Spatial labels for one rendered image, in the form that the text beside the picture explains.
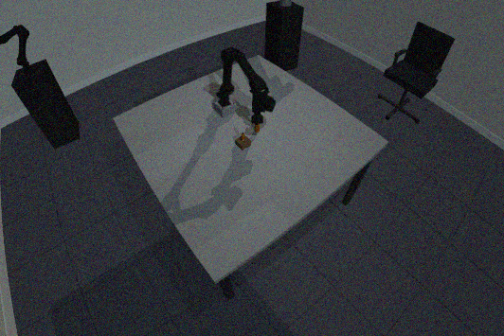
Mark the brown square block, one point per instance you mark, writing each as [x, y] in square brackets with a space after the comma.
[243, 144]

